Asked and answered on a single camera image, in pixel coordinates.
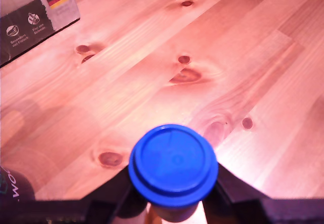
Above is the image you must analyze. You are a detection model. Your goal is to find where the black mug with white lettering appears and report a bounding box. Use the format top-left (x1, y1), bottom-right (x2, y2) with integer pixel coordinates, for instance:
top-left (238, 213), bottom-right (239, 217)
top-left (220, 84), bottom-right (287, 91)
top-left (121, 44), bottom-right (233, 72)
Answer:
top-left (0, 166), bottom-right (36, 201)

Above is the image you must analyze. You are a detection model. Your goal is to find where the dark cardboard can tray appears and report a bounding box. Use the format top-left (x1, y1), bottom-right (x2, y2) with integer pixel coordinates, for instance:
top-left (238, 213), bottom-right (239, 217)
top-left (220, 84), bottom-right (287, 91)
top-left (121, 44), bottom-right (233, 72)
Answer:
top-left (0, 0), bottom-right (81, 68)

